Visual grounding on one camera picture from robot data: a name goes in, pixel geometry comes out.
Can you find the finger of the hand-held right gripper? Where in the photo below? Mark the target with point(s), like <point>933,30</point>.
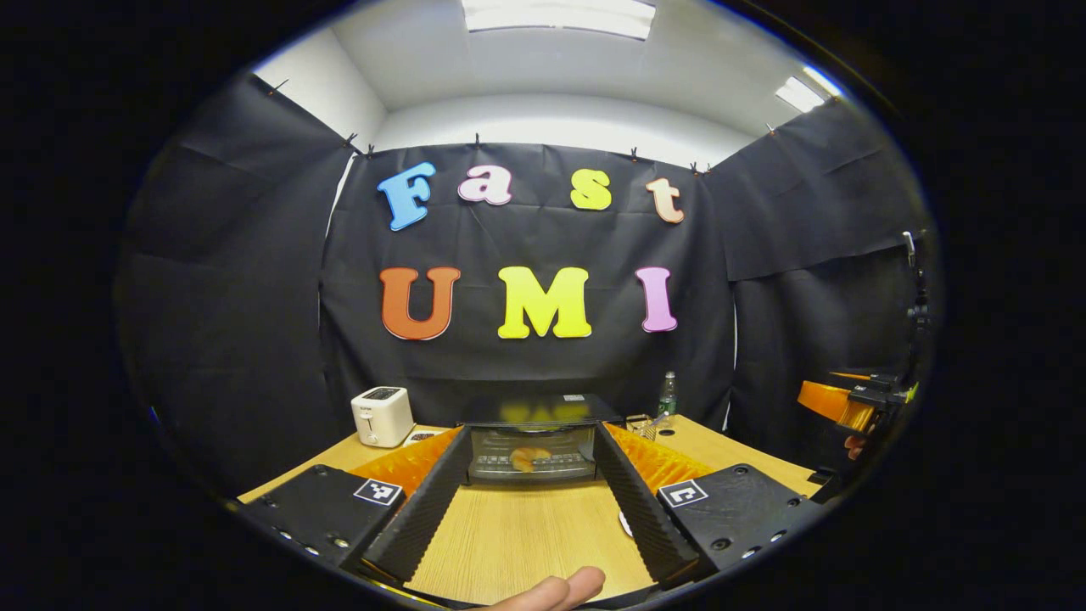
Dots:
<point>827,403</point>

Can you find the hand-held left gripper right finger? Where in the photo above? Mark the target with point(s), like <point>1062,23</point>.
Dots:
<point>645,509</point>

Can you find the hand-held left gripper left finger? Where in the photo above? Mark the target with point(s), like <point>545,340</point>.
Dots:
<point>424,509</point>

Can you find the golden croissant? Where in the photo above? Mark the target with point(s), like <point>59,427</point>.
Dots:
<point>528,458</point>

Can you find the black electric oven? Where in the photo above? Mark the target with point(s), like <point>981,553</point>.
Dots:
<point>543,412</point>

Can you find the white square plate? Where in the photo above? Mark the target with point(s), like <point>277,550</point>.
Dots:
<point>625,524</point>

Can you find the small white snack dish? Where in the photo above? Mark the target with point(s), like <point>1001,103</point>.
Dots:
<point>422,438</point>

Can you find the white toaster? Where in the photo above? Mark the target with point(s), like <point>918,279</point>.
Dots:
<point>382,416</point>

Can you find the clear plastic bottle green label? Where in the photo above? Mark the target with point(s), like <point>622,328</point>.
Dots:
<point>668,399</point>

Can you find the black stand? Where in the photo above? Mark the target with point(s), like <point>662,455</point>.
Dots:
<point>918,297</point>

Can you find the black backdrop cloth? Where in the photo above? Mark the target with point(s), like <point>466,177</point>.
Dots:
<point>212,297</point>

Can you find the small ceiling light panel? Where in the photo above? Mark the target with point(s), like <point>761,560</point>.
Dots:
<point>806,92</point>

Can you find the large ceiling light panel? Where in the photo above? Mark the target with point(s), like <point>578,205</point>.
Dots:
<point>560,17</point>

